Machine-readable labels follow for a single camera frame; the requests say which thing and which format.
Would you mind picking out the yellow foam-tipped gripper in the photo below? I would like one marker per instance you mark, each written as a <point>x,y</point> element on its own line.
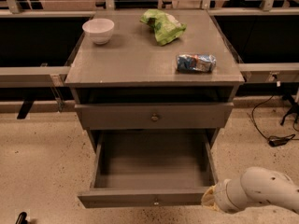
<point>220,195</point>

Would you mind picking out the grey drawer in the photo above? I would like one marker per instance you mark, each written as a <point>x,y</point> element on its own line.
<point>150,168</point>
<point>154,116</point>

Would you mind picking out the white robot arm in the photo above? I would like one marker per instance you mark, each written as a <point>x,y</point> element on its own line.
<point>256,187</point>

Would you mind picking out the grey top drawer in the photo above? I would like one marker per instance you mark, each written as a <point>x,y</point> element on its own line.
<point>154,116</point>

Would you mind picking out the grey wooden drawer cabinet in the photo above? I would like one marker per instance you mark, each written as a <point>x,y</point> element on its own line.
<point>133,69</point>

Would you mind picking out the blue snack packet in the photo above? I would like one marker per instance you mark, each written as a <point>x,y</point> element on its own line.
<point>196,63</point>

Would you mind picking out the green chip bag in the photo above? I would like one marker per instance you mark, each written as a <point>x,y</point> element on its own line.
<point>165,26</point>

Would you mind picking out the black object at floor corner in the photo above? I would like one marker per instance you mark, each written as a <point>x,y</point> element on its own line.
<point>21,219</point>

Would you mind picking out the white ceramic bowl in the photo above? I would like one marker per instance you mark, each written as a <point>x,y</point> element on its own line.
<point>99,30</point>

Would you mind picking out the black power adapter with cable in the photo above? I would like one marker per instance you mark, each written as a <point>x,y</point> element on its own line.
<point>274,140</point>

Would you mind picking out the grey metal rail right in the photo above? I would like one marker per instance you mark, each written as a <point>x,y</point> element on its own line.
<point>270,72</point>

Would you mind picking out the grey metal rail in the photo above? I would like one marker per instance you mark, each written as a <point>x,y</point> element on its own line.
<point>33,77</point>
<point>270,72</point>

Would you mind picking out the grey metal rail left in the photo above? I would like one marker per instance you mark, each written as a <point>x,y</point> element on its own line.
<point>33,77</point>

